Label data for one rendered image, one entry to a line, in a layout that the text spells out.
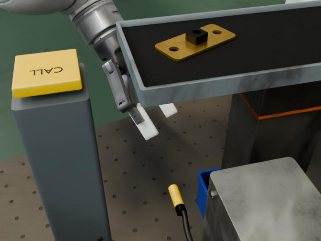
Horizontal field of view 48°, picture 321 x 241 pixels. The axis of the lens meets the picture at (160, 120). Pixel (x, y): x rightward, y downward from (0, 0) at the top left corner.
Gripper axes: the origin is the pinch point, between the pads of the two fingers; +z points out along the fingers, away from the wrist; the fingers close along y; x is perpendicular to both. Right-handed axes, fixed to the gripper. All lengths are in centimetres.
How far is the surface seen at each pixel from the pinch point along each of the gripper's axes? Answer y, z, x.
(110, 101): 127, -7, 84
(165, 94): -39.2, -7.3, -20.8
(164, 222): -7.5, 17.9, 7.9
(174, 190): -32.0, 3.4, -12.3
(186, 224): -35.6, 6.2, -13.3
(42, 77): -40.5, -14.3, -12.0
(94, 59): 168, -39, 101
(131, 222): -9.8, 14.4, 13.4
